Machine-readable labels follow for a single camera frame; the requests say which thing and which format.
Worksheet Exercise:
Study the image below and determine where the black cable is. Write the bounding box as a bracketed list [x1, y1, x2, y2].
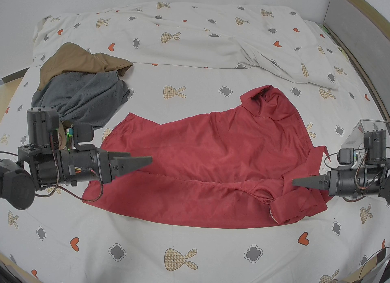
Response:
[324, 153, 340, 170]

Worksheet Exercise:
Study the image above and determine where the brown garment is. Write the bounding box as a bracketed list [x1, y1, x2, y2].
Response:
[37, 42, 134, 151]

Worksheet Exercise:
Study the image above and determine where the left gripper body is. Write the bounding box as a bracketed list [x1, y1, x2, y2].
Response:
[59, 149, 113, 185]

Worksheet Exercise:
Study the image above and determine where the white printed quilt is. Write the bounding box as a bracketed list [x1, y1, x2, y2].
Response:
[32, 1, 340, 89]

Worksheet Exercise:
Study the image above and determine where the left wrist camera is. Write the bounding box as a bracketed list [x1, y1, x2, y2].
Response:
[66, 123, 94, 151]

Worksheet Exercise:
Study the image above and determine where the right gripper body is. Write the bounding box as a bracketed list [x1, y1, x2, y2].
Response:
[328, 168, 362, 198]

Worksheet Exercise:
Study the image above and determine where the grey garment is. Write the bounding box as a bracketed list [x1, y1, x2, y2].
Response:
[31, 69, 134, 131]

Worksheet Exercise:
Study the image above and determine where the clear plastic box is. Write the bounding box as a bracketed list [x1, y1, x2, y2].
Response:
[341, 119, 390, 154]

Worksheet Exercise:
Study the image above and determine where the red shirt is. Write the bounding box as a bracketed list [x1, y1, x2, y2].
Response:
[82, 85, 329, 230]

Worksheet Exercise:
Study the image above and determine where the bed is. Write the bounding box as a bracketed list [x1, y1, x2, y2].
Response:
[0, 0, 390, 283]

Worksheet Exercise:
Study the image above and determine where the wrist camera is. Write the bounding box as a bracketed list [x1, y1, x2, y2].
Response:
[66, 123, 94, 151]
[338, 148, 357, 166]

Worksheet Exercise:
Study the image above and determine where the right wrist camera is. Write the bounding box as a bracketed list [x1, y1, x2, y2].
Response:
[338, 148, 357, 166]

